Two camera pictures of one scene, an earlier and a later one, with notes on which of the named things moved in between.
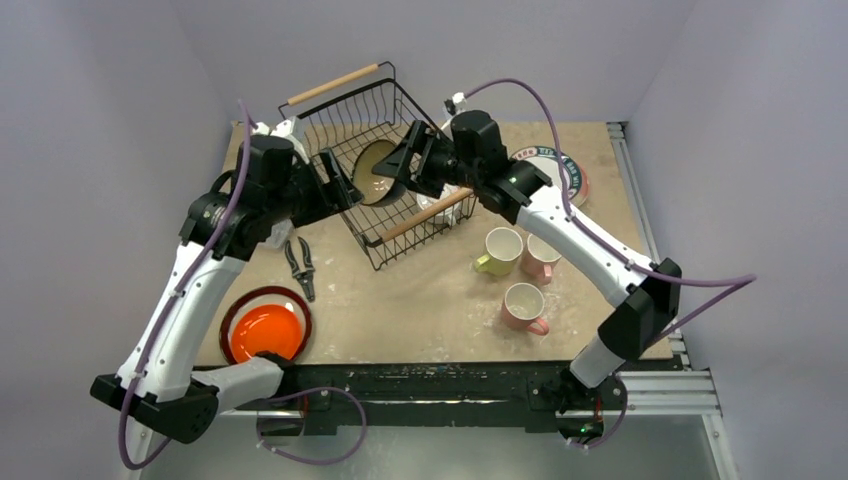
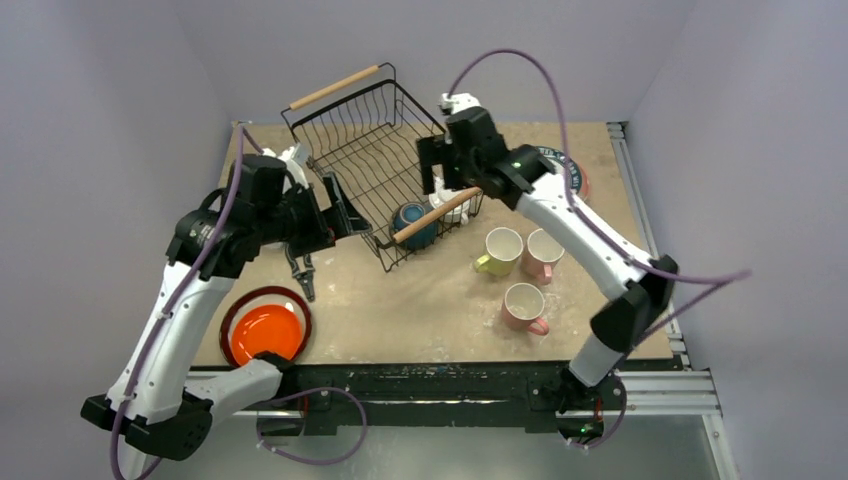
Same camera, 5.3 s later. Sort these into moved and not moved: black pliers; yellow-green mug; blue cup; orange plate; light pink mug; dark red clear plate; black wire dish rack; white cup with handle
Moved: white cup with handle; blue cup
Not moved: black wire dish rack; yellow-green mug; orange plate; dark red clear plate; light pink mug; black pliers
